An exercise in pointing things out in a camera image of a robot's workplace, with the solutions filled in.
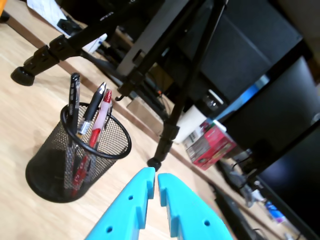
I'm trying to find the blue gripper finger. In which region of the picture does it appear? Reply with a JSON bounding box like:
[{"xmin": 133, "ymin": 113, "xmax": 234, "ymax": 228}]
[
  {"xmin": 157, "ymin": 172, "xmax": 235, "ymax": 240},
  {"xmin": 84, "ymin": 166, "xmax": 156, "ymax": 240}
]

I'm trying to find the red pen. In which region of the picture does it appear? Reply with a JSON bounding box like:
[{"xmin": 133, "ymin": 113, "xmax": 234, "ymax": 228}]
[{"xmin": 70, "ymin": 89, "xmax": 113, "ymax": 198}]

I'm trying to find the black pen silver tip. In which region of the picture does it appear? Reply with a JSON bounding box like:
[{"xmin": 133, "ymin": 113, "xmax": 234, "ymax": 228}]
[{"xmin": 74, "ymin": 81, "xmax": 108, "ymax": 151}]

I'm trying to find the clear gel pen black cap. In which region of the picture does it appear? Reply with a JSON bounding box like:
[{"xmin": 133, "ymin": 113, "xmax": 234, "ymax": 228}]
[{"xmin": 65, "ymin": 72, "xmax": 81, "ymax": 181}]

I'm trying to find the black mesh pen holder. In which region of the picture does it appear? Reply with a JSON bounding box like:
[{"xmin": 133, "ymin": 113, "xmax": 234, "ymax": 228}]
[{"xmin": 25, "ymin": 102, "xmax": 133, "ymax": 204}]

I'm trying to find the red cardboard box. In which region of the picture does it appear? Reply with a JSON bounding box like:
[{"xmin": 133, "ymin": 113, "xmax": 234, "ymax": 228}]
[{"xmin": 183, "ymin": 122, "xmax": 238, "ymax": 171}]

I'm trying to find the white plastic container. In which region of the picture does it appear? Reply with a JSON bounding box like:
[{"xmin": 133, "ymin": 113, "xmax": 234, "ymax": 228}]
[{"xmin": 172, "ymin": 104, "xmax": 209, "ymax": 145}]

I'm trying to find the pale labelled box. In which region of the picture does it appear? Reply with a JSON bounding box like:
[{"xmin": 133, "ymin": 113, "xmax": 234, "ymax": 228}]
[{"xmin": 126, "ymin": 97, "xmax": 151, "ymax": 115}]

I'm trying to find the black monitor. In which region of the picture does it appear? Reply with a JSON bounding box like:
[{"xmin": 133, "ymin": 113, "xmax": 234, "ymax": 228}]
[
  {"xmin": 254, "ymin": 127, "xmax": 320, "ymax": 240},
  {"xmin": 222, "ymin": 54, "xmax": 320, "ymax": 173}
]

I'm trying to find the black tripod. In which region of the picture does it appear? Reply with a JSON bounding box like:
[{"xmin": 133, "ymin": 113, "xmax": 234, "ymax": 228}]
[{"xmin": 10, "ymin": 0, "xmax": 230, "ymax": 174}]

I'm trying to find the grey monitor stand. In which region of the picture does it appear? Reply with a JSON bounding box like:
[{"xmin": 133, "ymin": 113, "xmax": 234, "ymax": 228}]
[{"xmin": 116, "ymin": 0, "xmax": 191, "ymax": 78}]

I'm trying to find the black power adapter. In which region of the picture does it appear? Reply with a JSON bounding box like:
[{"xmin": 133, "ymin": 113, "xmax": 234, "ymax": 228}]
[{"xmin": 56, "ymin": 18, "xmax": 84, "ymax": 38}]

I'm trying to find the white paper sheet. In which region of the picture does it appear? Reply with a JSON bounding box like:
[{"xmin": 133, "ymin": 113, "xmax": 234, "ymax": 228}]
[{"xmin": 26, "ymin": 0, "xmax": 69, "ymax": 29}]

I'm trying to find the black controller dock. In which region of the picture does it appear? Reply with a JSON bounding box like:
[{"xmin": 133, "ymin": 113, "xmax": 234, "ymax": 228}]
[{"xmin": 0, "ymin": 9, "xmax": 11, "ymax": 25}]

